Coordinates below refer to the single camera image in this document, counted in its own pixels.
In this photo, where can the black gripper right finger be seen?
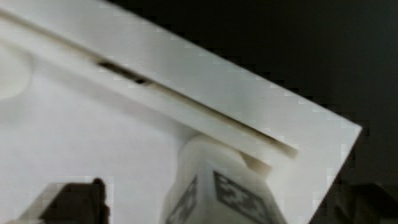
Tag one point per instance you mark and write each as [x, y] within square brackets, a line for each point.
[365, 203]

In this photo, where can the white square tabletop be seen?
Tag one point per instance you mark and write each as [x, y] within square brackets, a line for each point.
[112, 92]

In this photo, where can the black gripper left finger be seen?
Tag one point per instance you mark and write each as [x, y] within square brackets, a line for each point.
[77, 207]

